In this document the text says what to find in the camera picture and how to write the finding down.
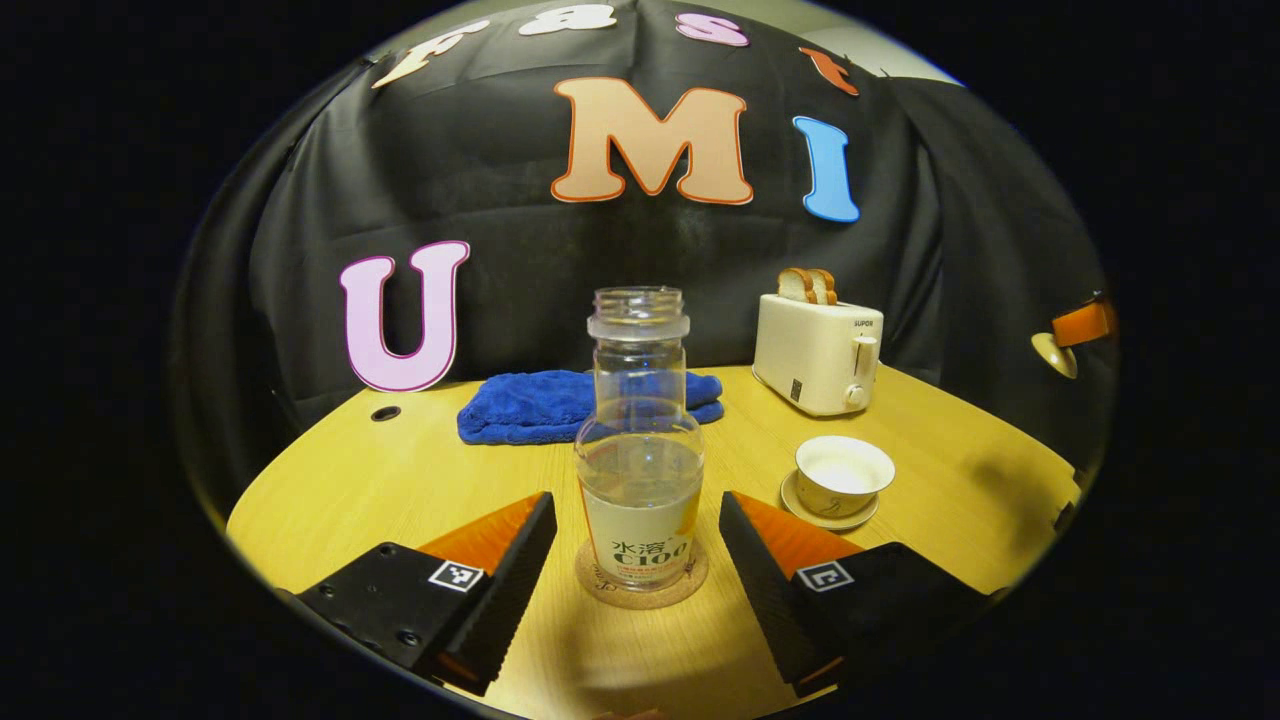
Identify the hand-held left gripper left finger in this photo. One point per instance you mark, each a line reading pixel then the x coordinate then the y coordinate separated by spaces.
pixel 510 600

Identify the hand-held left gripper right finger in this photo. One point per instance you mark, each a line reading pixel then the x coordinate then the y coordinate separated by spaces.
pixel 760 600

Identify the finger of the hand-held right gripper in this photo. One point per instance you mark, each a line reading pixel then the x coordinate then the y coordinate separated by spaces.
pixel 1085 322

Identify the round cork coaster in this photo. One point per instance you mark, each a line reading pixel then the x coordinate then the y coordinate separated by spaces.
pixel 690 590

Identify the white ceramic teacup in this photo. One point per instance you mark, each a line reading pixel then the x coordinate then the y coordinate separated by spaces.
pixel 840 475

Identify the clear plastic water bottle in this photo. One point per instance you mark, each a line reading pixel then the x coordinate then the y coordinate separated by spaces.
pixel 640 490

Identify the white ceramic saucer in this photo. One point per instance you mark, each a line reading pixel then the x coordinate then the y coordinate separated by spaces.
pixel 800 505

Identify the blue folded towel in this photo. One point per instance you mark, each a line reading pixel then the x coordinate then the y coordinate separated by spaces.
pixel 530 405

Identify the cream white toaster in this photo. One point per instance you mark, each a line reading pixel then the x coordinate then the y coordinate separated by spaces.
pixel 815 355

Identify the toasted bread slice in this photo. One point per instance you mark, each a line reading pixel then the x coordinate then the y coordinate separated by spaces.
pixel 825 287
pixel 796 286

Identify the black backdrop cloth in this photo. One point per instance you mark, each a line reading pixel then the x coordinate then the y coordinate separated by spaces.
pixel 520 250

